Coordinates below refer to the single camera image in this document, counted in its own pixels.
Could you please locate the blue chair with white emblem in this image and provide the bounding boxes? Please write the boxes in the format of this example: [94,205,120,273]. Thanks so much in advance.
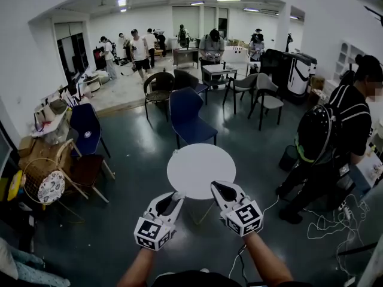
[69,102,111,158]

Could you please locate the person's black shirt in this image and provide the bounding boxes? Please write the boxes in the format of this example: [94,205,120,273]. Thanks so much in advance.
[151,270,244,287]

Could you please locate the white arched shelf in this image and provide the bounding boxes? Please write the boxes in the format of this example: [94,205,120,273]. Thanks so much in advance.
[333,40,366,84]

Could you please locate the dark upholstered chair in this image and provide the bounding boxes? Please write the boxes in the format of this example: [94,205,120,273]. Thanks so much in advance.
[173,68,209,106]

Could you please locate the grey metal desk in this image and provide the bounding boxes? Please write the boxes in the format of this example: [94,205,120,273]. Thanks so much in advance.
[172,47,200,69]

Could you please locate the round white coffee table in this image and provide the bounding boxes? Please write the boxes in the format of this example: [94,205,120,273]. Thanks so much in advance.
[83,73,103,93]

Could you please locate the tangled white cables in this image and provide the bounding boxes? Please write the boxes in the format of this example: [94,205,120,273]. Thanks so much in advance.
[307,193,372,272]

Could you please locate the yellow board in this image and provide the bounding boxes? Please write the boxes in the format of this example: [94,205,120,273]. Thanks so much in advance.
[7,170,23,202]

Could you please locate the wooden chair with dark seat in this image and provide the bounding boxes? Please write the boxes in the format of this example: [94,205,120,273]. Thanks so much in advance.
[56,139,116,204]

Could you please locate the grey chair with black legs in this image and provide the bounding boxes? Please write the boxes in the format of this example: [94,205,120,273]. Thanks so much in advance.
[222,73,260,115]
[247,72,285,132]

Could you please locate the dark round waste bin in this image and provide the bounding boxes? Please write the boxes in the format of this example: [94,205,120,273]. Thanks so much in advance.
[278,145,300,173]

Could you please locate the black equipment case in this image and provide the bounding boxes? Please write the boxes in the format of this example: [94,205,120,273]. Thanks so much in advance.
[260,48,288,85]

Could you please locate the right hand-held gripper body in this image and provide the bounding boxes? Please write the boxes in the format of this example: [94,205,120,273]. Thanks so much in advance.
[220,195,265,237]

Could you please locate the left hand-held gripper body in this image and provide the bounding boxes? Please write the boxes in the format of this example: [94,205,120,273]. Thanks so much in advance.
[133,210,177,252]

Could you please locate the white square table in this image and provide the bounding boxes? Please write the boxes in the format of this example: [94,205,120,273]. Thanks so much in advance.
[202,63,238,90]

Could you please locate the person's right forearm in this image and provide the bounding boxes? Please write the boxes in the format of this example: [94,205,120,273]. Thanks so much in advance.
[243,231,294,284]

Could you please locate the light blue cloth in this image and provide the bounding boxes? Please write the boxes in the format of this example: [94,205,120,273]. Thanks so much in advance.
[0,237,72,287]

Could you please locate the black cable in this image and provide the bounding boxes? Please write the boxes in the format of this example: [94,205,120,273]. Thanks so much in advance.
[228,243,250,284]

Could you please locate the dark brown round-back chair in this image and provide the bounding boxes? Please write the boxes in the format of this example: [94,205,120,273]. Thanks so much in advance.
[143,71,175,123]

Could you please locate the round floral cushion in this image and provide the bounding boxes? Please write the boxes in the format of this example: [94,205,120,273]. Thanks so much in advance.
[37,170,66,206]

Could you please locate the person's left forearm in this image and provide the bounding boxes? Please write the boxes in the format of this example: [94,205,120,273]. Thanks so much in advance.
[116,247,157,287]

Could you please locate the white power strip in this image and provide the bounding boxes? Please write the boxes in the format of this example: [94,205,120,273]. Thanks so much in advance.
[338,204,353,221]

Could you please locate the blue plastic chair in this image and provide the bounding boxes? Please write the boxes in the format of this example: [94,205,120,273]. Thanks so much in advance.
[168,87,219,149]

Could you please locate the white and black machine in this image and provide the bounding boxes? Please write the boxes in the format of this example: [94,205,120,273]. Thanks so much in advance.
[282,51,318,97]

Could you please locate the brown cardboard box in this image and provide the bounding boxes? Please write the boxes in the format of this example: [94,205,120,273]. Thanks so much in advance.
[17,136,73,188]

